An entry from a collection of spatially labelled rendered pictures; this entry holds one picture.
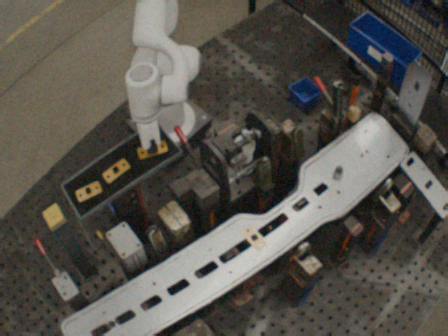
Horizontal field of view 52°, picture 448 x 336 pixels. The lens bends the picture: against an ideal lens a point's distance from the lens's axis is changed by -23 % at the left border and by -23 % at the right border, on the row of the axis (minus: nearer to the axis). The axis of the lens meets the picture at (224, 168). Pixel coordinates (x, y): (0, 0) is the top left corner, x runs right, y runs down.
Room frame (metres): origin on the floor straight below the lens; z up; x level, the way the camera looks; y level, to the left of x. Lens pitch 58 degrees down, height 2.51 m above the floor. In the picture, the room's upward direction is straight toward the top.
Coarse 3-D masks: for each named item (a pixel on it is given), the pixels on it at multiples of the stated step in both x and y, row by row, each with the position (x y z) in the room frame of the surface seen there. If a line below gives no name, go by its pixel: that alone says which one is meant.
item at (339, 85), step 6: (336, 84) 1.10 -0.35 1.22; (342, 84) 1.10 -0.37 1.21; (336, 90) 1.09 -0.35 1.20; (342, 90) 1.08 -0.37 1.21; (348, 90) 1.09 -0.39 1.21; (336, 96) 1.08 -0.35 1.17; (342, 96) 1.10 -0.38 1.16; (336, 102) 1.08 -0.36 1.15; (342, 102) 1.09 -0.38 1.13; (336, 108) 1.08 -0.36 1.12; (342, 108) 1.09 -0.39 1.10; (336, 114) 1.07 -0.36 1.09; (342, 114) 1.09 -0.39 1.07
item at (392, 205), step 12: (384, 204) 0.77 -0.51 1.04; (396, 204) 0.76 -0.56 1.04; (372, 216) 0.78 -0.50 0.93; (384, 216) 0.75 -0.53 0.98; (396, 216) 0.75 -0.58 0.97; (372, 228) 0.77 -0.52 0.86; (384, 228) 0.73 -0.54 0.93; (360, 240) 0.79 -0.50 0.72; (372, 240) 0.75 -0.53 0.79; (372, 252) 0.74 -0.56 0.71
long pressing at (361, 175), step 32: (352, 128) 1.08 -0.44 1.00; (384, 128) 1.09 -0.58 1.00; (320, 160) 0.96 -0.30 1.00; (352, 160) 0.96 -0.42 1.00; (384, 160) 0.96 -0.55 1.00; (352, 192) 0.84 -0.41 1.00; (224, 224) 0.74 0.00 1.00; (256, 224) 0.74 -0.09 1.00; (288, 224) 0.74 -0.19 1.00; (320, 224) 0.73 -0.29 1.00; (192, 256) 0.63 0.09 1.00; (256, 256) 0.63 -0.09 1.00; (128, 288) 0.51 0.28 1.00; (160, 288) 0.52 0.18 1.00; (192, 288) 0.53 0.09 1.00; (224, 288) 0.53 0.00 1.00; (64, 320) 0.36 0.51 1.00; (96, 320) 0.38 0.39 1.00; (160, 320) 0.41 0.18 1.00
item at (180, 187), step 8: (176, 184) 0.81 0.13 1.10; (184, 184) 0.81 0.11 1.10; (176, 192) 0.79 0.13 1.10; (184, 192) 0.79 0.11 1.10; (192, 192) 0.80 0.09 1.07; (176, 200) 0.79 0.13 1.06; (184, 200) 0.79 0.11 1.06; (184, 208) 0.79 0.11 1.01; (192, 208) 0.80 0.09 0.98; (192, 216) 0.80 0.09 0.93; (192, 224) 0.80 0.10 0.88
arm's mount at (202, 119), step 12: (192, 108) 1.30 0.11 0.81; (132, 120) 1.25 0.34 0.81; (204, 120) 1.25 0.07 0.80; (132, 132) 1.23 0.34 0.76; (192, 132) 1.20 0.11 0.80; (204, 132) 1.23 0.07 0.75; (180, 144) 1.15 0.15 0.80; (192, 144) 1.19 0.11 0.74; (180, 156) 1.15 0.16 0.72; (168, 168) 1.10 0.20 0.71
